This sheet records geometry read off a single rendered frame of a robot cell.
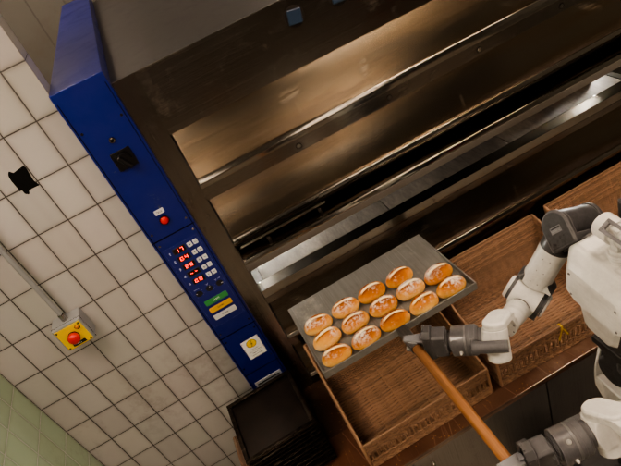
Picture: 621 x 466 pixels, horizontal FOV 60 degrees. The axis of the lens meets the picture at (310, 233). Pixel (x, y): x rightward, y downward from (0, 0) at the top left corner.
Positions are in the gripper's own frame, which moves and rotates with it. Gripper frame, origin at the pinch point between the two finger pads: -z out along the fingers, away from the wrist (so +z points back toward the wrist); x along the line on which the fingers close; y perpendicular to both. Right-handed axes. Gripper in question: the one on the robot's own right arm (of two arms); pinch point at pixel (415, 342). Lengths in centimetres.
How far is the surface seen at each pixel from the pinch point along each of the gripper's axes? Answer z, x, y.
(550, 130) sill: 47, -4, -108
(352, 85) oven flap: -12, 55, -64
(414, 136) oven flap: 1, 26, -73
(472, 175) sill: 16, -4, -86
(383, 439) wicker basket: -24, -51, 3
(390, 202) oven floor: -16, -3, -75
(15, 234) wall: -107, 64, 1
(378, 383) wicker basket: -33, -62, -29
